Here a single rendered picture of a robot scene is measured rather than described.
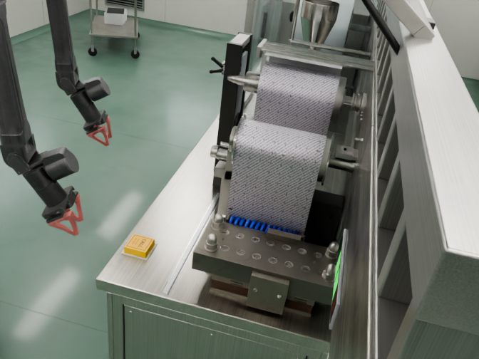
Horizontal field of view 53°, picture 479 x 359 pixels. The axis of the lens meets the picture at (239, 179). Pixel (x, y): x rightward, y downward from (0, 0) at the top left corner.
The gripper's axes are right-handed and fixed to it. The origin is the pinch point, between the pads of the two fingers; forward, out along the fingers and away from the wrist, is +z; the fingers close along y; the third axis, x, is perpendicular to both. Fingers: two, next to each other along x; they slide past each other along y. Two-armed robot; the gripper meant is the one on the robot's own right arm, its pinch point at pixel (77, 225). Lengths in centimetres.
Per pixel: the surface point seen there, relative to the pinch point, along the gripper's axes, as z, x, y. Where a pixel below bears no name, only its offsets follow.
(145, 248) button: 19.3, -9.1, 6.0
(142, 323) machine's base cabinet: 33.2, -2.3, -8.6
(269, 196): 19, -49, 7
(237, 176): 10.3, -42.9, 10.3
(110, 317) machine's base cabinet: 29.2, 6.2, -5.8
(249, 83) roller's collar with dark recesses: -3, -55, 39
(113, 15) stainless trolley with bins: 25, 91, 496
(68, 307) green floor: 79, 73, 68
